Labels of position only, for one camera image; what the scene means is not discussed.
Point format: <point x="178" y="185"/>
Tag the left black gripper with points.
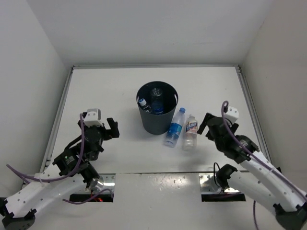
<point x="113" y="132"/>

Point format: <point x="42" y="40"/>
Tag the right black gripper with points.
<point x="202" y="125"/>

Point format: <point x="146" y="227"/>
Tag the orange white label bottle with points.
<point x="190" y="134"/>

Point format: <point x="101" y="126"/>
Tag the short blue label bottle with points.
<point x="157" y="101"/>

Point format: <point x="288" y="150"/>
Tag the clear crushed plastic bottle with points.
<point x="145" y="106"/>

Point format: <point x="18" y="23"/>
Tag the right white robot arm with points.
<point x="271" y="189"/>

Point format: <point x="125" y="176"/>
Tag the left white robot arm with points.
<point x="69" y="173"/>

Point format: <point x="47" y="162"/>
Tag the dark grey plastic bin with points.
<point x="158" y="124"/>

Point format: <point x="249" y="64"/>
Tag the tall blue cap bottle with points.
<point x="175" y="128"/>

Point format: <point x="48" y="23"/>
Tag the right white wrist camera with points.
<point x="232" y="114"/>

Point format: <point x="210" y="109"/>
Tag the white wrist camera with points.
<point x="92" y="117"/>
<point x="232" y="114"/>

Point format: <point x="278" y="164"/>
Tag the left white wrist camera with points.
<point x="92" y="117"/>

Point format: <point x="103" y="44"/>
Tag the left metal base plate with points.
<point x="104" y="181"/>

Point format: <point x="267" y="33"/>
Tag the metal base plate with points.
<point x="104" y="181"/>
<point x="208" y="186"/>

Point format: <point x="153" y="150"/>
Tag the right aluminium frame rail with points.
<point x="252" y="112"/>

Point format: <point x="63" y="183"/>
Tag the aluminium frame rail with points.
<point x="53" y="135"/>
<point x="252" y="112"/>

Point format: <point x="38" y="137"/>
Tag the left aluminium frame rail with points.
<point x="53" y="135"/>

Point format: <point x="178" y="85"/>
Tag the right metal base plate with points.
<point x="208" y="186"/>

